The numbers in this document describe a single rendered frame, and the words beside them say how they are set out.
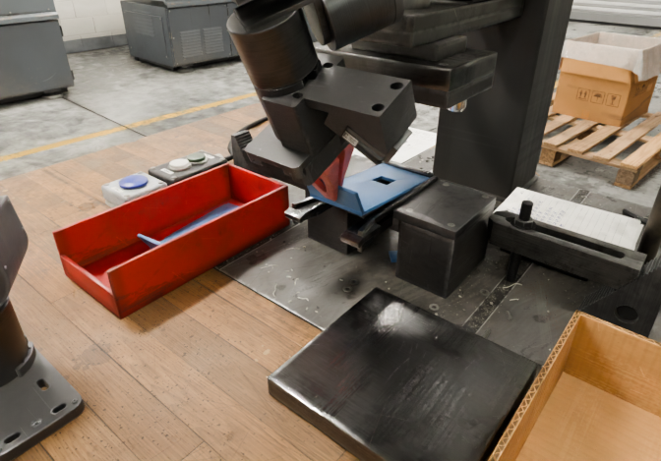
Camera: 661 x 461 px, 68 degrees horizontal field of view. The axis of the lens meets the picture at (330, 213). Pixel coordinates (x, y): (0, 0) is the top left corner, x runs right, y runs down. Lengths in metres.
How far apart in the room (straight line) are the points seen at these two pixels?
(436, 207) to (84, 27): 6.91
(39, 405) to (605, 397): 0.46
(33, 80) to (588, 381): 4.86
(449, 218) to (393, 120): 0.19
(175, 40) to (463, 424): 5.33
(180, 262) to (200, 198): 0.16
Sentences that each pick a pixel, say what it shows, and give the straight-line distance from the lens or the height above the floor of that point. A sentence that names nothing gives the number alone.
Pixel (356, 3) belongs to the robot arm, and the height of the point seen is 1.20.
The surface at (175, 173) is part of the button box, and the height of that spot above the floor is 0.93.
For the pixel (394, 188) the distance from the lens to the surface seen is 0.56.
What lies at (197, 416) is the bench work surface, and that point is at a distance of 0.45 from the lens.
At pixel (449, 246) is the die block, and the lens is 0.52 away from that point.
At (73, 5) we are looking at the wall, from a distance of 7.25.
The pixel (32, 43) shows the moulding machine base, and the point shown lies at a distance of 5.02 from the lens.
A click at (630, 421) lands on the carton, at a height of 0.90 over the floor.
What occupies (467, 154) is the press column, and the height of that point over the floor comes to 0.96.
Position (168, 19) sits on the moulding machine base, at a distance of 5.52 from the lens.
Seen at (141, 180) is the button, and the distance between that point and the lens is 0.76.
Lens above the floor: 1.24
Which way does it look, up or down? 29 degrees down
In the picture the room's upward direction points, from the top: straight up
